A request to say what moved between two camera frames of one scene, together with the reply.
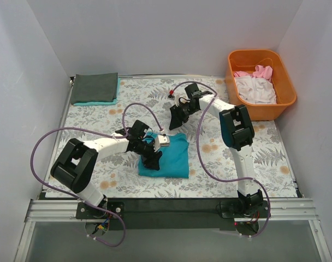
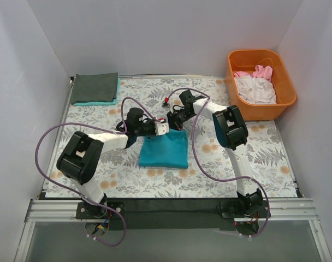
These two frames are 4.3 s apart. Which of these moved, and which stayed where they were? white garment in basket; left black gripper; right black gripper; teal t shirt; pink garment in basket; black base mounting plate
Moved: left black gripper; teal t shirt
Stayed: pink garment in basket; black base mounting plate; white garment in basket; right black gripper
